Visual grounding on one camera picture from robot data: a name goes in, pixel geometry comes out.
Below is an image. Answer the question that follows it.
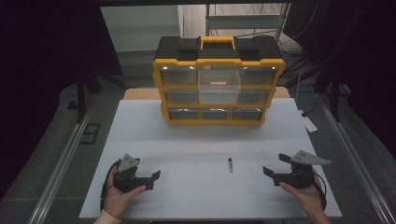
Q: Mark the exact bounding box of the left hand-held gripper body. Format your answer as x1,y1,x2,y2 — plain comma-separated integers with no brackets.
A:
112,153,148,193

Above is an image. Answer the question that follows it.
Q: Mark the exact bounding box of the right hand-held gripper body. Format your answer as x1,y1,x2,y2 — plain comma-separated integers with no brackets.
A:
279,150,332,190

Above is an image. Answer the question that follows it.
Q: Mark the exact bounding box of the person's right hand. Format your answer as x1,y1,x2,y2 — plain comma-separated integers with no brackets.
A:
278,167,326,217

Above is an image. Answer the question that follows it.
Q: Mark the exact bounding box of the person's left hand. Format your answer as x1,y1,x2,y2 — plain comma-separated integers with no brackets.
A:
103,164,148,219

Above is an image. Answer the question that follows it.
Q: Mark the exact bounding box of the white power strip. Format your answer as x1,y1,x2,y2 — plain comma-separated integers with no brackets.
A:
300,115,319,134

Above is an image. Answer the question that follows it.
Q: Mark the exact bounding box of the white table cover sheet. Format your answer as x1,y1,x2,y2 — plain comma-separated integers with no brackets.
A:
78,98,344,219

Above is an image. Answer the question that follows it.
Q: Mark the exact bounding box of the black metal stand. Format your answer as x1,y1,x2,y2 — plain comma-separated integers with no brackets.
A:
312,69,351,123
66,69,129,123

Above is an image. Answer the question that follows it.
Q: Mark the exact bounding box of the clear plastic storage drawer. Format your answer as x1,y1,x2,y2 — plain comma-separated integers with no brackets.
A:
197,68,243,105

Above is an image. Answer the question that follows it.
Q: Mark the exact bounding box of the group of clear drawers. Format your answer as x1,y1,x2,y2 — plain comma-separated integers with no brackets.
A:
160,65,278,121

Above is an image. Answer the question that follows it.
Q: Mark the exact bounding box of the dark curtain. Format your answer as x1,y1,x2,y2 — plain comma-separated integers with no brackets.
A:
281,0,396,160
0,0,124,200

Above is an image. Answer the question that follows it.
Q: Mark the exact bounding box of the yellow black organizer cabinet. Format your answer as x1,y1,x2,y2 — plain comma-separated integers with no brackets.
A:
151,35,287,127

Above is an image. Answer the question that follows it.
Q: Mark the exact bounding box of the grey metal shelf rack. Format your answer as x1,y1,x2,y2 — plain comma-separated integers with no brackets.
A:
205,3,291,42

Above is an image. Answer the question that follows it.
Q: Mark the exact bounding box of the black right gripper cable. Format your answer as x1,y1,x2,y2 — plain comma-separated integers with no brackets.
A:
312,172,328,211

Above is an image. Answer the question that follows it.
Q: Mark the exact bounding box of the black power cable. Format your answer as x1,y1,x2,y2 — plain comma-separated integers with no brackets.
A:
301,92,323,118

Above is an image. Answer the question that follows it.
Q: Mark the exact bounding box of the aluminium frame rail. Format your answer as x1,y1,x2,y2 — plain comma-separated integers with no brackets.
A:
27,106,95,224
317,92,396,224

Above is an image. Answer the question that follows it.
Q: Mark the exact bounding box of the thin white cable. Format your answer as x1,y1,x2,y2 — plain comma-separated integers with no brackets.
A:
294,72,304,105

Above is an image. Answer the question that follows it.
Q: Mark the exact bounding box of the bundle of black floor cables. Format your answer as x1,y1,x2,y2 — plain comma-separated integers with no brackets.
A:
275,29,321,89

